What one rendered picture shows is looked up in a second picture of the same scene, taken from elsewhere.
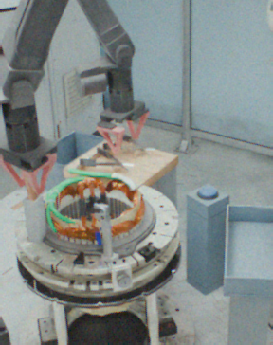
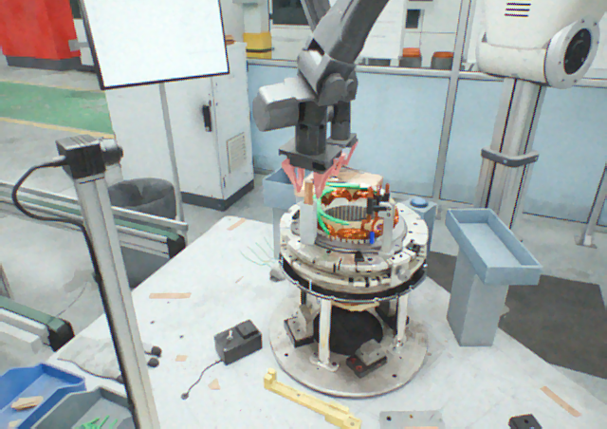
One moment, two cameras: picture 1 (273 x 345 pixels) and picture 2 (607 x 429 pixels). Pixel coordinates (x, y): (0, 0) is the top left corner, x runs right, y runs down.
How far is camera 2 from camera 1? 0.51 m
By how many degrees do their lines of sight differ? 8
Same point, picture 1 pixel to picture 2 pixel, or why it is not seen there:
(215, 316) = (430, 307)
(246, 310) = (484, 298)
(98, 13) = not seen: hidden behind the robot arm
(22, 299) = (259, 304)
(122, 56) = (350, 88)
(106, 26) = not seen: hidden behind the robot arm
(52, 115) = (219, 170)
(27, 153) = (318, 155)
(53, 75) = (220, 140)
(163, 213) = (407, 216)
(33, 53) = (355, 42)
